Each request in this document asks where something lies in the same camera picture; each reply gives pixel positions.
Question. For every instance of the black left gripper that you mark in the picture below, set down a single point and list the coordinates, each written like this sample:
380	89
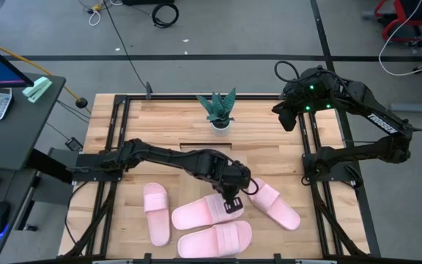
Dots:
233	179

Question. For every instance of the black desk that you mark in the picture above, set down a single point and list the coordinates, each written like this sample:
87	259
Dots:
17	135

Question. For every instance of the pink slide sandal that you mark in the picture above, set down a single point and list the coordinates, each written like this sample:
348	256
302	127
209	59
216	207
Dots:
280	212
192	214
156	220
203	243

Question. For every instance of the grey desk base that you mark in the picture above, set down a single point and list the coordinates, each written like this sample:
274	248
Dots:
416	107

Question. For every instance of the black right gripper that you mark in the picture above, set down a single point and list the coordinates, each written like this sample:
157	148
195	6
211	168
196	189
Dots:
293	106

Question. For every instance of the red wheeled cart base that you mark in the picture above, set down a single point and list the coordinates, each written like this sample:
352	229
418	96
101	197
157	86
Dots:
392	23

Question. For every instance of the black aluminium table frame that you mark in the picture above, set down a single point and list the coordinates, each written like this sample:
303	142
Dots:
123	110

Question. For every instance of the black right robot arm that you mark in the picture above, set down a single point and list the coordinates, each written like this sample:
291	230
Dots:
379	121

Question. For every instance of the green striped artificial plant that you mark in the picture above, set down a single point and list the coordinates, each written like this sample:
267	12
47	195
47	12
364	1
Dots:
218	110

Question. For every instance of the black power adapter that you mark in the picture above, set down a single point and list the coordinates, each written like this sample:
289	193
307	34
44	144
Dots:
74	144

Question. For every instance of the white plant pot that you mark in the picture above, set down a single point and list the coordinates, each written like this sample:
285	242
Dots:
220	131

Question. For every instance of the mint green stapler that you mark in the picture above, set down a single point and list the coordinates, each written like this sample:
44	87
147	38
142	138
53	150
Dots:
37	89

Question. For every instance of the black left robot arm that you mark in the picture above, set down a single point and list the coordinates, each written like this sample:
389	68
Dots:
167	154

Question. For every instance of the black box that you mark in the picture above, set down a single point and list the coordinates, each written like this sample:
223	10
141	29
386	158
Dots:
148	1

